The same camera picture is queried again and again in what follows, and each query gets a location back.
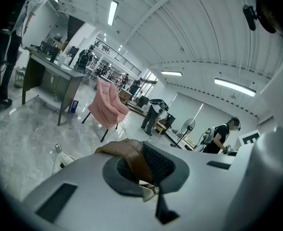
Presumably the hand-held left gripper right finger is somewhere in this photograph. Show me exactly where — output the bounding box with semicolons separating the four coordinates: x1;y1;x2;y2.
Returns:
143;141;237;231

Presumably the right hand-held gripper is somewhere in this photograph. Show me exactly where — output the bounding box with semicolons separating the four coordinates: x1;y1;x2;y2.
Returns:
225;125;283;231

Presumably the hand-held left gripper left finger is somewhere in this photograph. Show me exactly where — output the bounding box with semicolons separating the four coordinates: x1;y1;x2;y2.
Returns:
23;153;166;231

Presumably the pink cushioned lounge chair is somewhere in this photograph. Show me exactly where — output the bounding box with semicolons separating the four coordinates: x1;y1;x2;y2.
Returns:
81;75;130;143

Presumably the black standing fan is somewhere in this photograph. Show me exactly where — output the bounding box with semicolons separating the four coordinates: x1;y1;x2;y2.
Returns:
170;118;196;149

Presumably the small blue box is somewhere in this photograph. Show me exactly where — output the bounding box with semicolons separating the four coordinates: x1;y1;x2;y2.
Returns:
70;100;80;114

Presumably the dark grey desk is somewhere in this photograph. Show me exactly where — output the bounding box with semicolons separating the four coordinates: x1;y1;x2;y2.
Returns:
22;49;86;127

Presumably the grey waste basket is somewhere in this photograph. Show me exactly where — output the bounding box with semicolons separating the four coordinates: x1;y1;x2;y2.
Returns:
13;66;26;89

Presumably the black mezzanine railing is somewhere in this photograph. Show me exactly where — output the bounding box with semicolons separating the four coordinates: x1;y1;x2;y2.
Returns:
94;39;142;74

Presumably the black head-mounted camera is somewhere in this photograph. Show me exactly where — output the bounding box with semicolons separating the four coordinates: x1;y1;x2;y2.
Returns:
242;4;260;32

